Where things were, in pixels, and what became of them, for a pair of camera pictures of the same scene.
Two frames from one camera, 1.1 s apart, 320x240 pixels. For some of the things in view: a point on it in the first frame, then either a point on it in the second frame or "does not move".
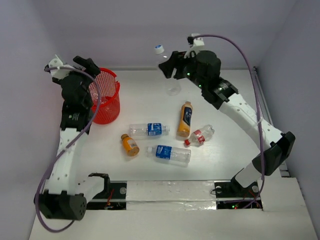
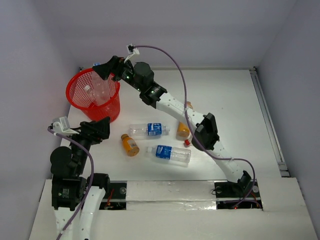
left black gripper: (88, 66) → (91, 130)
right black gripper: (179, 60) → (115, 65)
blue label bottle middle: (148, 129) does not move
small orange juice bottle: (130, 145) does not move
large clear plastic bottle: (173, 86) → (100, 88)
